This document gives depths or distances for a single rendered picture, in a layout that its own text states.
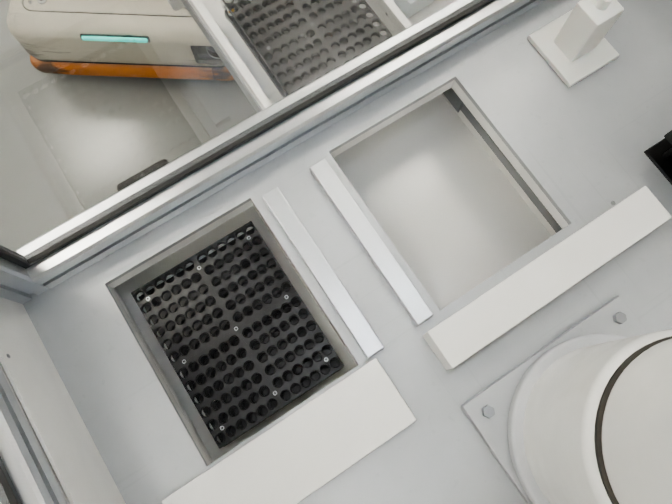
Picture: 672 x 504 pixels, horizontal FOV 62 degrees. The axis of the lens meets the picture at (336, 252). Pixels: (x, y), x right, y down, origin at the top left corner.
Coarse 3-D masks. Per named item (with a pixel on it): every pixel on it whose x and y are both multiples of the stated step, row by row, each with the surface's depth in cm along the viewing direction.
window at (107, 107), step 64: (0, 0) 34; (64, 0) 36; (128, 0) 39; (192, 0) 43; (256, 0) 47; (320, 0) 52; (384, 0) 58; (448, 0) 66; (0, 64) 38; (64, 64) 41; (128, 64) 45; (192, 64) 49; (256, 64) 55; (320, 64) 61; (0, 128) 43; (64, 128) 47; (128, 128) 52; (192, 128) 58; (256, 128) 65; (0, 192) 49; (64, 192) 54; (128, 192) 61
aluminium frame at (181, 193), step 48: (528, 0) 74; (432, 48) 70; (336, 96) 68; (240, 144) 66; (288, 144) 69; (192, 192) 65; (96, 240) 63; (0, 288) 59; (48, 288) 66; (0, 384) 51; (0, 432) 48; (48, 480) 49
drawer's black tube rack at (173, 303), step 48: (192, 288) 71; (240, 288) 71; (288, 288) 74; (192, 336) 69; (240, 336) 69; (288, 336) 72; (192, 384) 71; (240, 384) 68; (288, 384) 68; (240, 432) 66
